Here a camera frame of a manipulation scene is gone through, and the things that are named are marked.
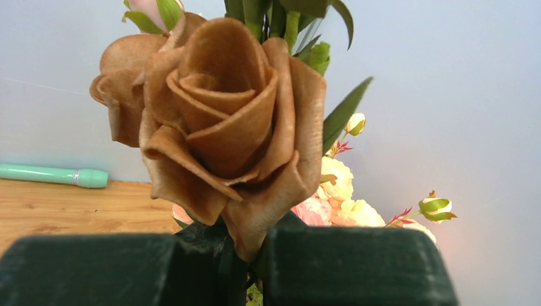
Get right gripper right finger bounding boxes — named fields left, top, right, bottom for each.
left=255, top=213, right=459, bottom=305

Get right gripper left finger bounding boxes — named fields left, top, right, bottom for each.
left=1, top=222, right=248, bottom=305

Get cream white rose stem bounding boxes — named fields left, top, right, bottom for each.
left=311, top=113, right=385, bottom=227

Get pink flower bouquet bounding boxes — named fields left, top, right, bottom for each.
left=89, top=1, right=369, bottom=289

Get small pink rose stem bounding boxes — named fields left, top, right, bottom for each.
left=122, top=0, right=184, bottom=35

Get peach artificial roses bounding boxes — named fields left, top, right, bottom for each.
left=292, top=191, right=457, bottom=242

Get teal cylindrical handle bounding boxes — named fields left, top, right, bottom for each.
left=1, top=163, right=108, bottom=189

